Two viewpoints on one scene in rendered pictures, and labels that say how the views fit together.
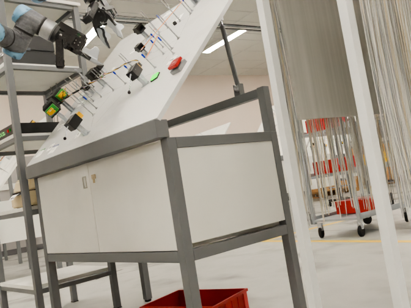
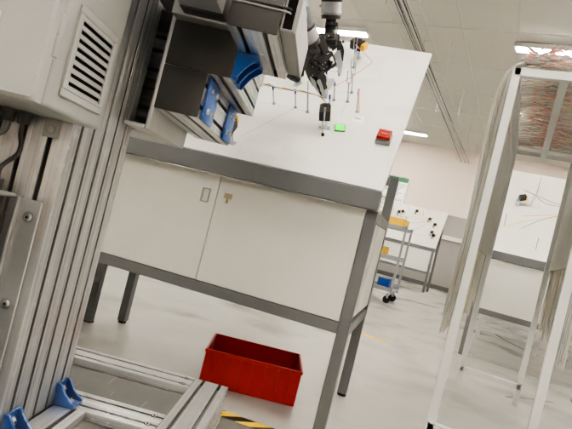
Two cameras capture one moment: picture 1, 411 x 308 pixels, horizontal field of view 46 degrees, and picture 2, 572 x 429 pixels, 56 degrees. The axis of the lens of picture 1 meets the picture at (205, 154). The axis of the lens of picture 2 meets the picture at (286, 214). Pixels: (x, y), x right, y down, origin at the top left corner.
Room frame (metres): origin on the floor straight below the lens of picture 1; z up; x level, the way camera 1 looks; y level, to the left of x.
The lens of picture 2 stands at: (0.31, 1.37, 0.69)
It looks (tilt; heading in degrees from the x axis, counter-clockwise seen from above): 1 degrees up; 327
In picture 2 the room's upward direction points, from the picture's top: 14 degrees clockwise
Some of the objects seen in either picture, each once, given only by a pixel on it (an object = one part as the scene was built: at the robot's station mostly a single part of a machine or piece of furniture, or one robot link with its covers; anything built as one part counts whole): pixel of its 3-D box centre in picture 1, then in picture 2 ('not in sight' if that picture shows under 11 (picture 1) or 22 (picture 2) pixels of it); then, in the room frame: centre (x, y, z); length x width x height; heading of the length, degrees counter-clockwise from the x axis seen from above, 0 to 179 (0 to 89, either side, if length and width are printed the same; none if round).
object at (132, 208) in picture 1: (128, 201); (278, 246); (1.92, 0.33, 0.60); 0.55 x 0.03 x 0.39; 42
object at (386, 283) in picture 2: not in sight; (365, 253); (5.61, -3.39, 0.54); 0.99 x 0.50 x 1.08; 35
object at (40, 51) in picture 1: (24, 55); not in sight; (2.82, 0.98, 1.56); 0.30 x 0.23 x 0.19; 134
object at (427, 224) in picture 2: not in sight; (407, 244); (8.02, -6.60, 0.83); 1.18 x 0.72 x 1.65; 34
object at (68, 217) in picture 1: (66, 211); (145, 210); (2.32, 0.70, 0.60); 0.55 x 0.02 x 0.39; 42
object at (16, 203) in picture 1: (42, 187); not in sight; (2.82, 0.97, 0.76); 0.30 x 0.21 x 0.20; 136
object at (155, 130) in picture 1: (82, 154); (222, 166); (2.11, 0.53, 0.83); 1.18 x 0.06 x 0.06; 42
